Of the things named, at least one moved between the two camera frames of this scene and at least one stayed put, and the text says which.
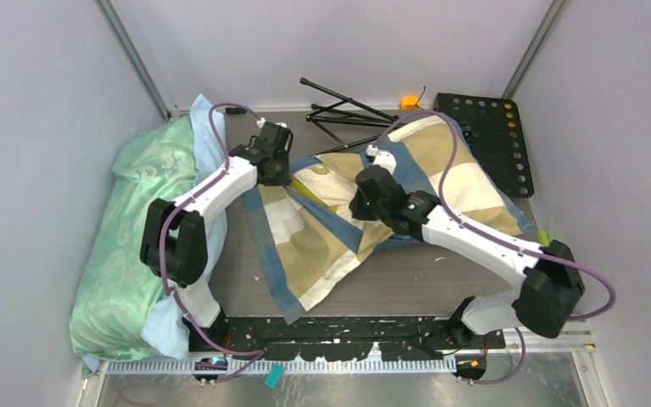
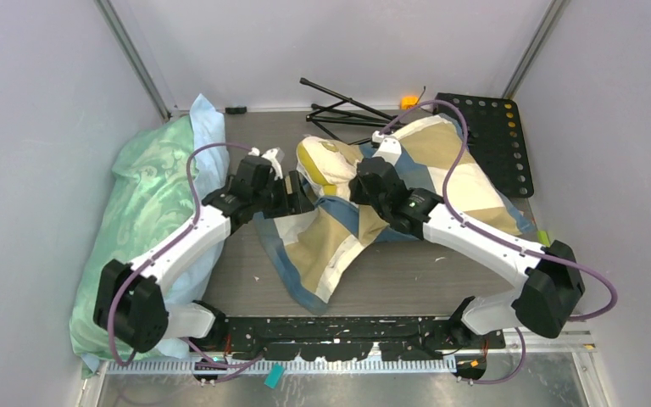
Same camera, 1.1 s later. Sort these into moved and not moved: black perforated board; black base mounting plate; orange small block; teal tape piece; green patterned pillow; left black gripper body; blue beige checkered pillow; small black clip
Moved: left black gripper body; blue beige checkered pillow
Not moved: black base mounting plate; black perforated board; teal tape piece; orange small block; green patterned pillow; small black clip
